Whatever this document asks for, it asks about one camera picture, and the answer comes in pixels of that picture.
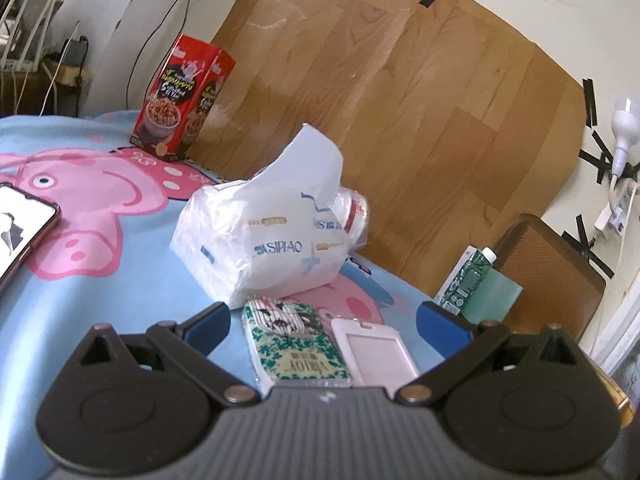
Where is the wood pattern wall sheet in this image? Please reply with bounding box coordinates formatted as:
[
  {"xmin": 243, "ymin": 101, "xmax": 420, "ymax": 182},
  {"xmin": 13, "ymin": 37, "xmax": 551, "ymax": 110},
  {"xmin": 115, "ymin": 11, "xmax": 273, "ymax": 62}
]
[{"xmin": 190, "ymin": 0, "xmax": 589, "ymax": 301}]

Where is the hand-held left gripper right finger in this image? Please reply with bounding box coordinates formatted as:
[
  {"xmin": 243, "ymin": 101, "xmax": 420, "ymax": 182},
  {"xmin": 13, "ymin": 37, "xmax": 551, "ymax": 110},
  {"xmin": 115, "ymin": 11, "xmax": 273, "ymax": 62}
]
[{"xmin": 397, "ymin": 302, "xmax": 594, "ymax": 406}]

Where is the green patterned tissue packet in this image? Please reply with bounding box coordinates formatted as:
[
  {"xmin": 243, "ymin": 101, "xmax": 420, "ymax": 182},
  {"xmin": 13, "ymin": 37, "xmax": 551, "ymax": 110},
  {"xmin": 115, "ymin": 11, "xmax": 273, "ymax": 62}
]
[{"xmin": 242, "ymin": 297, "xmax": 353, "ymax": 395}]

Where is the white light bulb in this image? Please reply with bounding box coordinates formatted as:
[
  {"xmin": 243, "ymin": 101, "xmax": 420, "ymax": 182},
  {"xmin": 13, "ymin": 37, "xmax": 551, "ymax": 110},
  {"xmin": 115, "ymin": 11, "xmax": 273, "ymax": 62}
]
[{"xmin": 610, "ymin": 96, "xmax": 640, "ymax": 179}]

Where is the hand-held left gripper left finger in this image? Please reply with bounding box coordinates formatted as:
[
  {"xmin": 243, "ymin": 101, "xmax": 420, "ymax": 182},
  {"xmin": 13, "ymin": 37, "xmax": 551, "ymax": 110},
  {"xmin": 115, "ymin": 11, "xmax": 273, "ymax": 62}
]
[{"xmin": 75, "ymin": 302, "xmax": 259, "ymax": 407}]

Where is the black cable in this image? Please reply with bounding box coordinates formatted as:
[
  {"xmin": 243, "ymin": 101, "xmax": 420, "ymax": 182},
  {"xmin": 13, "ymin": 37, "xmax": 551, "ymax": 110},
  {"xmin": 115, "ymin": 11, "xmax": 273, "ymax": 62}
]
[{"xmin": 125, "ymin": 0, "xmax": 199, "ymax": 111}]

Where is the green carton with white cap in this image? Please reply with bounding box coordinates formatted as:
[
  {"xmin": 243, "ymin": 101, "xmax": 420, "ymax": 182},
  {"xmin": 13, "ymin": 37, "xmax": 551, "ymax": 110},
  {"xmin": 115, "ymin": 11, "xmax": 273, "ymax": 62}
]
[{"xmin": 434, "ymin": 246, "xmax": 497, "ymax": 314}]

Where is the wooden chair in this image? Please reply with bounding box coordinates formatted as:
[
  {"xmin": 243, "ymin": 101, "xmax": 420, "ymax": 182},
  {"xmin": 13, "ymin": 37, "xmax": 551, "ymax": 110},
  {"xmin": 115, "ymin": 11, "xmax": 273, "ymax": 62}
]
[{"xmin": 492, "ymin": 214, "xmax": 607, "ymax": 347}]

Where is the pink card holder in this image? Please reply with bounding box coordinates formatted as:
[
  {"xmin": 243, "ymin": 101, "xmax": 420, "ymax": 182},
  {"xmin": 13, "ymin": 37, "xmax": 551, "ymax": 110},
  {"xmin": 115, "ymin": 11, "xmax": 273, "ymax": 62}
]
[{"xmin": 331, "ymin": 317, "xmax": 421, "ymax": 389}]

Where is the white plastic tissue pack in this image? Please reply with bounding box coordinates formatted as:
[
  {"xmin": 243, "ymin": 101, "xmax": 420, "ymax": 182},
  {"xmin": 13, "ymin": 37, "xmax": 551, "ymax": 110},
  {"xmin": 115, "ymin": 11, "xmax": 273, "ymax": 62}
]
[{"xmin": 170, "ymin": 123, "xmax": 372, "ymax": 310}]

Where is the red cereal box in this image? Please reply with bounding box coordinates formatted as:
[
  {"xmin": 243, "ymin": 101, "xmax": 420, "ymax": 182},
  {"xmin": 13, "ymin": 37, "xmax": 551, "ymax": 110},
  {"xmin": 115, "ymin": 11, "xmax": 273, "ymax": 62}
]
[{"xmin": 131, "ymin": 34, "xmax": 237, "ymax": 162}]

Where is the black power adapter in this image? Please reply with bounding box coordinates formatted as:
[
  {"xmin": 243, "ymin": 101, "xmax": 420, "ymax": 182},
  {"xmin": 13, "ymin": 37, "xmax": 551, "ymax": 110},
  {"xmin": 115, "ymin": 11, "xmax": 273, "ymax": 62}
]
[{"xmin": 62, "ymin": 35, "xmax": 90, "ymax": 69}]

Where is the smartphone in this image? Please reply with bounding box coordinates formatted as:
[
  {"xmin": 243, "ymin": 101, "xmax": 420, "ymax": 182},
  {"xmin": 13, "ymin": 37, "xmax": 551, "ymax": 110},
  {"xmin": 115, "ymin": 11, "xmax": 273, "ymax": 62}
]
[{"xmin": 0, "ymin": 181, "xmax": 62, "ymax": 297}]

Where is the white power strip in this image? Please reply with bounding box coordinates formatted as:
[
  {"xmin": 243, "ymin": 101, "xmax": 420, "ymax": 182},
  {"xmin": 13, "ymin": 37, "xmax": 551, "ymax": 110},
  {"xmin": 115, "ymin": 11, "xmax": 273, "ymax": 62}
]
[{"xmin": 592, "ymin": 180, "xmax": 640, "ymax": 234}]

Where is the printed blue cartoon blanket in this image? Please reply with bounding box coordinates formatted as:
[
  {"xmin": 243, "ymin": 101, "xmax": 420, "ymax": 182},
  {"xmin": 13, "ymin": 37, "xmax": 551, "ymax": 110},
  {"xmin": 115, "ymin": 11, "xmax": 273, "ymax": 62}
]
[{"xmin": 0, "ymin": 110, "xmax": 451, "ymax": 411}]

